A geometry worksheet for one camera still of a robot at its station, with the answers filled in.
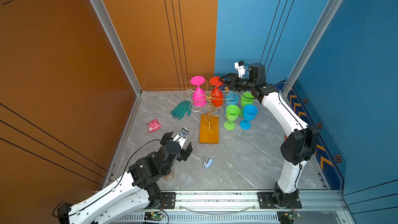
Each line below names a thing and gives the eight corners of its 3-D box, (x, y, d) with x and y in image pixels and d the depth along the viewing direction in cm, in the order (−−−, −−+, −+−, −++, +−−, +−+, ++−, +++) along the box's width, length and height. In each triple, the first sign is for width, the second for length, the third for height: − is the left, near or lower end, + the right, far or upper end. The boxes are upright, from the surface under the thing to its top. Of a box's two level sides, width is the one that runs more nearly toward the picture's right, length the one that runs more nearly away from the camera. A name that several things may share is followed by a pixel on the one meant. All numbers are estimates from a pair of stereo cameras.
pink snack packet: (149, 133, 100) (148, 132, 98) (145, 125, 104) (144, 123, 102) (162, 127, 102) (161, 125, 101) (158, 119, 106) (157, 117, 105)
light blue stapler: (202, 167, 86) (202, 165, 84) (205, 158, 89) (204, 156, 87) (211, 169, 85) (211, 167, 83) (213, 160, 88) (213, 158, 86)
